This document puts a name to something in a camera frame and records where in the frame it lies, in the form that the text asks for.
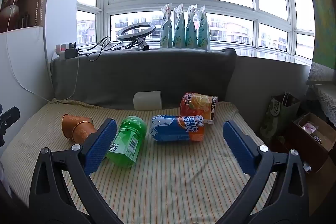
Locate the grey cushion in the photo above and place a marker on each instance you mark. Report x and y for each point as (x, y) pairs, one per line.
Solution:
(136, 71)

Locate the green paper bag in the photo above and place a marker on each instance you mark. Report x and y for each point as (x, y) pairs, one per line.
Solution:
(278, 113)

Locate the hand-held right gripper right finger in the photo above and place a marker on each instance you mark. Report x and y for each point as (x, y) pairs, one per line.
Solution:
(239, 150)

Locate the pale green refill pouch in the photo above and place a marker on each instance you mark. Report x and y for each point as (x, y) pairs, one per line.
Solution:
(203, 35)
(191, 33)
(179, 32)
(166, 32)

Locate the yellow green painting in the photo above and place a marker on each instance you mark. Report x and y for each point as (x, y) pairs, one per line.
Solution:
(320, 11)

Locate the white power strip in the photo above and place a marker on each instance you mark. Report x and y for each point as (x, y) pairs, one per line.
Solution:
(61, 52)

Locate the small pink packet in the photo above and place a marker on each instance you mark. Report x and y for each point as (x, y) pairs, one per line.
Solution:
(309, 127)

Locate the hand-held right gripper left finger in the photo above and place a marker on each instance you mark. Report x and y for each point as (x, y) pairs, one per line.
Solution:
(101, 150)

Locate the green soda bottle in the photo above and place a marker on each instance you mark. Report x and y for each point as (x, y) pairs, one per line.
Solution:
(128, 140)

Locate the copper paper cup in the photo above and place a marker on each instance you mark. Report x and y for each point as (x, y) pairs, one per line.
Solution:
(74, 120)
(84, 133)

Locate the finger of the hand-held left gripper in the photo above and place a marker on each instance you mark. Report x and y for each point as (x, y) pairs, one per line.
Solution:
(9, 116)

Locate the striped bed mat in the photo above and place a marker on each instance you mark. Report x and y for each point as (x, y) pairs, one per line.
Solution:
(162, 182)

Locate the brown cardboard box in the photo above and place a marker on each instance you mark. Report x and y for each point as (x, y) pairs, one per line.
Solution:
(312, 150)

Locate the white lace cloth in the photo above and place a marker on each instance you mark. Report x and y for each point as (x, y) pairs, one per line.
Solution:
(326, 100)

